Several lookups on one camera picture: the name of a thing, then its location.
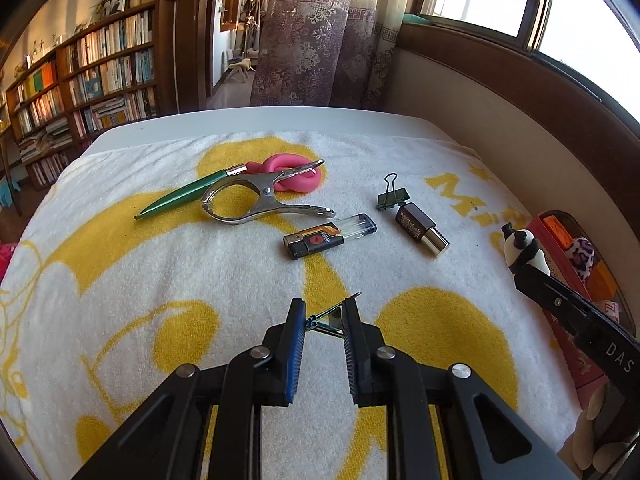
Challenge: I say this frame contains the green ballpoint pen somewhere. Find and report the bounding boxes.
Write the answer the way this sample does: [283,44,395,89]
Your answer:
[133,165,251,221]

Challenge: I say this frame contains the red tin container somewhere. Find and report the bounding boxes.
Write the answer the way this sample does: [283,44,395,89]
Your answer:
[530,210,626,403]

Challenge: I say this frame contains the white yellow printed towel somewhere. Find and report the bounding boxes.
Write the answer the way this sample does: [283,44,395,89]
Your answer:
[0,131,581,480]

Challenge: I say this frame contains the black orange lighter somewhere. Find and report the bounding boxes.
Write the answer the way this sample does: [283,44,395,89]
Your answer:
[283,214,377,261]

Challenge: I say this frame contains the white table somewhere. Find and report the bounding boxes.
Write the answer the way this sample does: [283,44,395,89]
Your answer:
[82,106,481,161]

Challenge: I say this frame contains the rows of shelved books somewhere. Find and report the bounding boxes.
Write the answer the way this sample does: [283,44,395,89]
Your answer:
[5,10,158,183]

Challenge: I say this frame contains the brown wooden door frame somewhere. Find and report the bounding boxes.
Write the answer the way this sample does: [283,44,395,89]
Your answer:
[175,0,231,111]

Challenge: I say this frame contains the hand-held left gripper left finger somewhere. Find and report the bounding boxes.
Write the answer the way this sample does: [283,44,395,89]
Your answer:
[70,297,307,480]

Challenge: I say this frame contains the coat rack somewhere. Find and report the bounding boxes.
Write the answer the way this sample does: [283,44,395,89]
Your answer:
[242,0,271,56]

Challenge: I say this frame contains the small teal binder clip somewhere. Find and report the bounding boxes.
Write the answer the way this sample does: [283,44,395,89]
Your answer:
[306,291,363,336]

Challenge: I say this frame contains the beige purple patterned curtain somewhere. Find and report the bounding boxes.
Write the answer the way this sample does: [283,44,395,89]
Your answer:
[250,0,418,111]

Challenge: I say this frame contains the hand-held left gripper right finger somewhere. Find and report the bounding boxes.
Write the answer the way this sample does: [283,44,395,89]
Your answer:
[340,294,581,480]

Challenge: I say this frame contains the leopard print plush bow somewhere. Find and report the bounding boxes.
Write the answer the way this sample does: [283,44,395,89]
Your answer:
[565,237,596,281]

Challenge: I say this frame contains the brown framed window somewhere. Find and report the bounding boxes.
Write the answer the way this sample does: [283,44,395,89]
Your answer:
[417,0,640,126]

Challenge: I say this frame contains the panda figurine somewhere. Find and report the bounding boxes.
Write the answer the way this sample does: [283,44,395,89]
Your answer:
[501,222,552,276]

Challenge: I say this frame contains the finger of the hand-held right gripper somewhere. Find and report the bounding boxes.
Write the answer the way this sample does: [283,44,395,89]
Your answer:
[514,262,601,346]

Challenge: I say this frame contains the orange embossed cube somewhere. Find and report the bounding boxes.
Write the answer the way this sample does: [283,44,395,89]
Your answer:
[545,215,576,246]

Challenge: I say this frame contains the brown wooden bookshelf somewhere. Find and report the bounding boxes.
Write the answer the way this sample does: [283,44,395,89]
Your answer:
[0,0,176,191]

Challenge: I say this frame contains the dark green binder clip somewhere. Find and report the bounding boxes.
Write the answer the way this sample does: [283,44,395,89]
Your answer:
[376,172,412,212]

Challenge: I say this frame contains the orange ribbed square block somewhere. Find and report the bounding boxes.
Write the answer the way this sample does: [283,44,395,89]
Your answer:
[590,261,618,303]

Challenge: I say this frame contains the large metal spring clamp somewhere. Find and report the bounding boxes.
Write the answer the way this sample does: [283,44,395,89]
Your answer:
[201,159,337,223]

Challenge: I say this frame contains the pink cloth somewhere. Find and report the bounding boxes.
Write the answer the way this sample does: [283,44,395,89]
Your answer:
[0,242,16,281]

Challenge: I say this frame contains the person's right hand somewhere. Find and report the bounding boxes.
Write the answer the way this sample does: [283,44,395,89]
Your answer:
[572,385,638,473]

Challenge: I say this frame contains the pink coiled silicone band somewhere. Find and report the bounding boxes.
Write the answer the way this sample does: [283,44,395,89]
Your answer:
[245,155,321,193]

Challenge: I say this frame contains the dark wooden wall trim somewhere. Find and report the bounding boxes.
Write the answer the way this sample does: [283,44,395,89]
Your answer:
[395,22,640,311]

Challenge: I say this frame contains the brown gold lipstick tube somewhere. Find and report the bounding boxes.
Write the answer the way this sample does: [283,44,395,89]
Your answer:
[395,203,451,259]

